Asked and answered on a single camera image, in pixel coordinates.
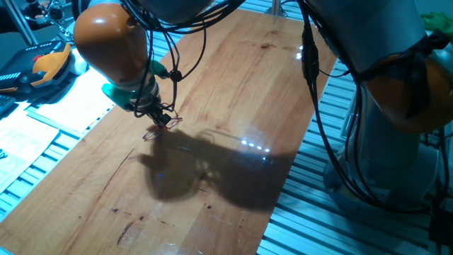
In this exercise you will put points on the red-framed glasses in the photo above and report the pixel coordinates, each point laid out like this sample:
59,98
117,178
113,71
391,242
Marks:
175,122

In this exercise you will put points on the white computer mouse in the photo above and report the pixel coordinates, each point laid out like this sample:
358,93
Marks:
76,65

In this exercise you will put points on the aluminium frame post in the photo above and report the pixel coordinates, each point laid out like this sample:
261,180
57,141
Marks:
276,5

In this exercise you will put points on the forearm in dark sleeve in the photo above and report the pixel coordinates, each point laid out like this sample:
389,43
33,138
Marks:
10,23

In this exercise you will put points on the glossy wooden board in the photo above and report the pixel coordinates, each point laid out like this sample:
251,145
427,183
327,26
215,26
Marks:
106,198

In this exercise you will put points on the orange and black teach pendant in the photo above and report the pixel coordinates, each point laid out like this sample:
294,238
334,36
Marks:
46,67

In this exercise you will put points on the black-framed glasses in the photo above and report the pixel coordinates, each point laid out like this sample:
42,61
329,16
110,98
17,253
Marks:
3,154

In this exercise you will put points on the grey diagonal bar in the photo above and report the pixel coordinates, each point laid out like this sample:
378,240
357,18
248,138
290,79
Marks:
19,21

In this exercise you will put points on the white printed paper sheet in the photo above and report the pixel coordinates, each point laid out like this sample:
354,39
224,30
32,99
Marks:
78,106
24,141

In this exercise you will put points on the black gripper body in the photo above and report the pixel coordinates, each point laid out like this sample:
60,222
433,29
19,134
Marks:
148,106

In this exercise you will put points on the black keyboard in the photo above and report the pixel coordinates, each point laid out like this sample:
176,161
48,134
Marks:
5,104

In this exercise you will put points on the black filament spool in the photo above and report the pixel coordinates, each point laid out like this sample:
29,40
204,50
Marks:
79,5

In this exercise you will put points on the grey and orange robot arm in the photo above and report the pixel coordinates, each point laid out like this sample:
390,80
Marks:
109,42

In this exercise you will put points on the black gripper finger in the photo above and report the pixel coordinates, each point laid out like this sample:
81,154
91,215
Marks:
159,120
168,117

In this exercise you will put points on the green cloth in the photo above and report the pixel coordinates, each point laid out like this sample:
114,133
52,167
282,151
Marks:
437,22

